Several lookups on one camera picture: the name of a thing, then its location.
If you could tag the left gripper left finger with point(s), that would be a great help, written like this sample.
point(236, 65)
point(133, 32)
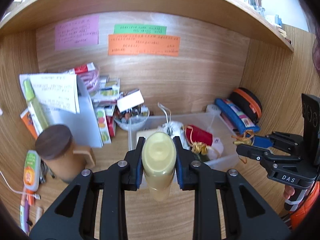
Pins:
point(73, 214)

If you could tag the white pink cardboard box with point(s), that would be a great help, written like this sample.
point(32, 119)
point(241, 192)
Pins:
point(130, 100)

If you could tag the purple white pen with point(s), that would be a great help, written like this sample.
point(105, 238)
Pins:
point(24, 215)

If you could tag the wooden gourd pendant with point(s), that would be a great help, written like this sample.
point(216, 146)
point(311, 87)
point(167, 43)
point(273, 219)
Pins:
point(246, 138)

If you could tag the pink snack packet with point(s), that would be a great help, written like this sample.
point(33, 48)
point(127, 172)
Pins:
point(89, 73)

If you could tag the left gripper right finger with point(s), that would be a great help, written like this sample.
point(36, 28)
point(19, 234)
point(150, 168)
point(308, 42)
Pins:
point(226, 206)

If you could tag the clear plastic storage bin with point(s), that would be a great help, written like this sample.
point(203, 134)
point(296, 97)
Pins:
point(207, 128)

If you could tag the right hand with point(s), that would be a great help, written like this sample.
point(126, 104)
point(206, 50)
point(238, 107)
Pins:
point(288, 191)

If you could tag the white folded paper stand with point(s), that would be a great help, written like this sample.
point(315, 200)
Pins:
point(65, 100)

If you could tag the fruit pattern box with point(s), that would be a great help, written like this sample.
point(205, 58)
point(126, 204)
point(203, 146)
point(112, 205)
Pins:
point(103, 127)

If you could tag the white cloth drawstring bag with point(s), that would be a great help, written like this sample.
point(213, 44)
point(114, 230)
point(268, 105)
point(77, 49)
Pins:
point(172, 128)

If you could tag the small clear glass bowl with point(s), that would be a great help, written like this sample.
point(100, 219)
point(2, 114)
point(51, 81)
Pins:
point(131, 119)

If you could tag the brown mug with lid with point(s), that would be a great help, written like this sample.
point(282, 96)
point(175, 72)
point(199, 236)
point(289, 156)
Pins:
point(56, 147)

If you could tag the black orange round case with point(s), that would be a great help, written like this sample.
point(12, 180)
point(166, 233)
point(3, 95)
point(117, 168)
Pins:
point(248, 103)

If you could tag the orange sticky note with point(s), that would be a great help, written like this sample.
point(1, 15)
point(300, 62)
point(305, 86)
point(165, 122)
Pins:
point(138, 44)

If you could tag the blue patchwork zip pouch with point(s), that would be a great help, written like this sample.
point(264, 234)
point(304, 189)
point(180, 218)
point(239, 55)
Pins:
point(236, 116)

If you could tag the cream lotion bottle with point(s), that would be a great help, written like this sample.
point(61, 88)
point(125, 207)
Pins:
point(158, 159)

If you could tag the green cap spray bottle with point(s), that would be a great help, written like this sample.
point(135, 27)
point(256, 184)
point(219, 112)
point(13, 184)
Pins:
point(39, 119)

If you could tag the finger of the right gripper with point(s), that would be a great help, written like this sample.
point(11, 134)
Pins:
point(261, 154)
point(258, 141)

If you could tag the green sticky note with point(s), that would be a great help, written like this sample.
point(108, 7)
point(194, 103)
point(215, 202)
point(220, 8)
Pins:
point(139, 29)

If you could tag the pink sticky note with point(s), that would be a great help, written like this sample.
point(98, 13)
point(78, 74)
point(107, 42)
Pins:
point(83, 31)

